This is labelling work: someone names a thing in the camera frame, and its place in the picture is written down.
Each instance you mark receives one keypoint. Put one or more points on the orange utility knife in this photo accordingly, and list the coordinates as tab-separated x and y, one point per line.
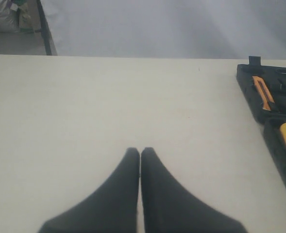
262	89

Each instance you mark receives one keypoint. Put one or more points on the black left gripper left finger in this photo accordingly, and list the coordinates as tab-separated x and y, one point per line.
112	208

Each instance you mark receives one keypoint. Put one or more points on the black stand pole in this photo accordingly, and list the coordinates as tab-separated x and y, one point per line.
44	29

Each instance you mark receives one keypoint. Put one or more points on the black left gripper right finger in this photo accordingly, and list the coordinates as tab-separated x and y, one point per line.
169	208

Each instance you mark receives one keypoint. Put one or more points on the black plastic tool case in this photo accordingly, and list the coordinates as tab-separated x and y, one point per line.
275	80

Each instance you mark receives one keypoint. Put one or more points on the white sack in background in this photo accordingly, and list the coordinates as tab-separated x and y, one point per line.
15	17

